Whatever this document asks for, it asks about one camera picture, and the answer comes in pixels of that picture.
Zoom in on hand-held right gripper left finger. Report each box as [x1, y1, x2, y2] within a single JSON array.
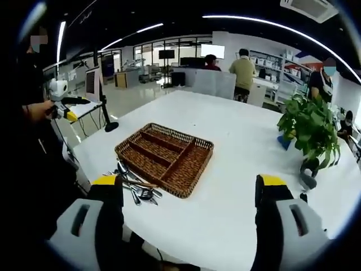
[[45, 174, 125, 271]]

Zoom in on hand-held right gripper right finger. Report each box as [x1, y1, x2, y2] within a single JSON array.
[[255, 174, 331, 271]]

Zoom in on brown wooden chopstick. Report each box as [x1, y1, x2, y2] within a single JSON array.
[[121, 177, 159, 189]]

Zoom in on brown wicker utensil storage tray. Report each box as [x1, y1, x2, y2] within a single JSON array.
[[114, 122, 215, 200]]

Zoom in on person's left hand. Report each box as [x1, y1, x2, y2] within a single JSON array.
[[42, 100, 57, 120]]

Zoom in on dark blue banner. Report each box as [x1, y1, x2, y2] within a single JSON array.
[[102, 54, 115, 77]]

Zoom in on wood-front cabinet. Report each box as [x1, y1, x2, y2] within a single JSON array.
[[113, 72, 140, 89]]

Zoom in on straight ceiling light strip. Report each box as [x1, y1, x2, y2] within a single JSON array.
[[56, 21, 67, 63]]

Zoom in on dark grey handheld device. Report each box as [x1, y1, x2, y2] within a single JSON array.
[[298, 158, 318, 190]]

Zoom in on person's torso black clothing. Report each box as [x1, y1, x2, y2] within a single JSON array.
[[11, 50, 91, 243]]

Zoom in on small blue object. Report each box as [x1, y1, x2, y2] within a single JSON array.
[[277, 134, 296, 150]]

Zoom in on black television on stand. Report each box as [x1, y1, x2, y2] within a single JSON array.
[[159, 50, 175, 85]]

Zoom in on green potted plant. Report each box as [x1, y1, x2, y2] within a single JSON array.
[[276, 94, 342, 177]]

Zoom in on black box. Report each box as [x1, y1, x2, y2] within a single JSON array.
[[170, 72, 186, 87]]

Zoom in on black desk monitors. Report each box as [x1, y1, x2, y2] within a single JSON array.
[[179, 57, 205, 68]]

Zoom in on white low cabinet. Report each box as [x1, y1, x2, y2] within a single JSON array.
[[248, 83, 267, 107]]

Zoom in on translucent white partition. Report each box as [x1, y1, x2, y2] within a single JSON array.
[[194, 69, 236, 99]]

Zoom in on bright white screen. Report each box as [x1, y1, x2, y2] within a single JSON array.
[[200, 44, 226, 60]]

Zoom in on white shelving unit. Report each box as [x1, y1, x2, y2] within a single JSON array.
[[249, 49, 314, 102]]

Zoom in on curved ceiling light strip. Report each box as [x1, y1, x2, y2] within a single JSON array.
[[202, 15, 360, 82]]

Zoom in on ceiling air conditioner vent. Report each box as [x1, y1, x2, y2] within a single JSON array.
[[280, 0, 339, 24]]

